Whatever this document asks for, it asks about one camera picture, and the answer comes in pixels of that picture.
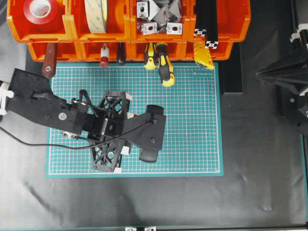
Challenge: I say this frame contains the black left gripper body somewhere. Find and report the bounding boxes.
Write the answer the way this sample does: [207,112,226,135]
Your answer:
[62,90,125,146]

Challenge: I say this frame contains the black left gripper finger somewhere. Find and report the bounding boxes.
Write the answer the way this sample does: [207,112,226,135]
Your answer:
[90,141,131,173]
[98,90,132,120]

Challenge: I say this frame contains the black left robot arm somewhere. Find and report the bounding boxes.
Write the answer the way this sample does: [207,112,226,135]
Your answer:
[4,69,130,142]

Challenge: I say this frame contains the orange lower container rack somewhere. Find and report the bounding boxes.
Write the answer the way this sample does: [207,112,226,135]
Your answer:
[27,42,233,62]

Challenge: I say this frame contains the orange container rack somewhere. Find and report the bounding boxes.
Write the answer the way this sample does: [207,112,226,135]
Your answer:
[7,0,251,43]
[27,42,233,62]

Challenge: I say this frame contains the cream double-sided tape roll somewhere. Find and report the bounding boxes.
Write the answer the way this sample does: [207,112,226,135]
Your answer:
[84,0,108,34]

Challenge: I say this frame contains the orange upper container rack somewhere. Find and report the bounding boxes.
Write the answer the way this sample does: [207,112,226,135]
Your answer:
[7,0,251,43]

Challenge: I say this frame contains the red vinyl tape roll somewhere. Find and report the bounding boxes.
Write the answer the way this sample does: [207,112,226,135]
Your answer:
[23,0,59,25]

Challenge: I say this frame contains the large yellow black screwdriver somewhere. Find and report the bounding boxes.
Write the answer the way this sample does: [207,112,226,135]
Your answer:
[156,42,175,87]

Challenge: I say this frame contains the small yellow black screwdriver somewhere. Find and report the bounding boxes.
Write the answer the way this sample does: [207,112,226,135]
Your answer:
[143,43,156,70]

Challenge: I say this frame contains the green cutting mat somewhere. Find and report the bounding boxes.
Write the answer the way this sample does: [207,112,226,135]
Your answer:
[46,63,223,178]

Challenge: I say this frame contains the yellow utility knife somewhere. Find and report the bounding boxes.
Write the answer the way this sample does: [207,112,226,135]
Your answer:
[193,42,215,70]

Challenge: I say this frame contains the grey metal corner brackets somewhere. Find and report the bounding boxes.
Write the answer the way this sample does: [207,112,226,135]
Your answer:
[136,0,183,35]

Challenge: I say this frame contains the black aluminium extrusion bar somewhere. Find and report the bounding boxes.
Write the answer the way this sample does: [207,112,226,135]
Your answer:
[204,0,218,50]

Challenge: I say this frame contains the black cable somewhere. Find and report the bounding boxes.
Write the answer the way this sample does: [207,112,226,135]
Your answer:
[0,115,154,150]

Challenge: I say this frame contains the red white handled tool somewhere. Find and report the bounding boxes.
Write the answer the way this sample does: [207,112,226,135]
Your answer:
[100,43,110,67]

